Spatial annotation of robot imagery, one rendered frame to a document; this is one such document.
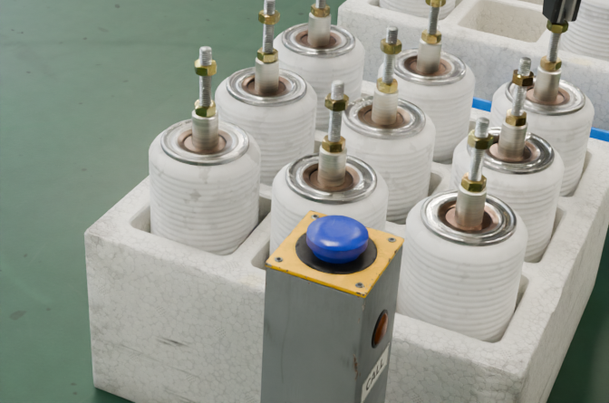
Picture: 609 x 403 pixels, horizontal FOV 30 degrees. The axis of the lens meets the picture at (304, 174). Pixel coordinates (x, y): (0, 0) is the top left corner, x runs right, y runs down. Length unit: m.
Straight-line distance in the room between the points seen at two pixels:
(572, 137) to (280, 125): 0.27
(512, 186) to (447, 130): 0.17
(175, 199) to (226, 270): 0.07
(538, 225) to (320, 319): 0.32
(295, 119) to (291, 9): 0.83
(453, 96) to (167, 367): 0.37
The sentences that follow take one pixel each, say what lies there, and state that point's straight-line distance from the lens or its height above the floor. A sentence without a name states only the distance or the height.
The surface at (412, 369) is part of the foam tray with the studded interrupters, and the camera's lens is 0.91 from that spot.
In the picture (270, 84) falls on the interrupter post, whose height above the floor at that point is 0.26.
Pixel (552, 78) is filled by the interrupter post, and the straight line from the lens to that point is 1.08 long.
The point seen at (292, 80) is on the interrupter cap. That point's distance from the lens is 1.08.
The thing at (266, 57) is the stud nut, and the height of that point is 0.29.
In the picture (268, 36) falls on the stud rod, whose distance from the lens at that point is 1.04.
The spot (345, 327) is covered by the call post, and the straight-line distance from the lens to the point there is 0.73.
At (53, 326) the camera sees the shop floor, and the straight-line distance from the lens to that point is 1.18.
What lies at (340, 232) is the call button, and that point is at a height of 0.33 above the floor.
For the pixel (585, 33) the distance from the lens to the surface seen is 1.37.
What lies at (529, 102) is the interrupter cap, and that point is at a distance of 1.08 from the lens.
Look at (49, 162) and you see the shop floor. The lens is 1.44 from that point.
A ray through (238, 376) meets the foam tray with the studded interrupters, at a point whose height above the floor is 0.08.
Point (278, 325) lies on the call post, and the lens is 0.75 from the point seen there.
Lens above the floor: 0.75
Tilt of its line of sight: 32 degrees down
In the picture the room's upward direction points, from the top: 3 degrees clockwise
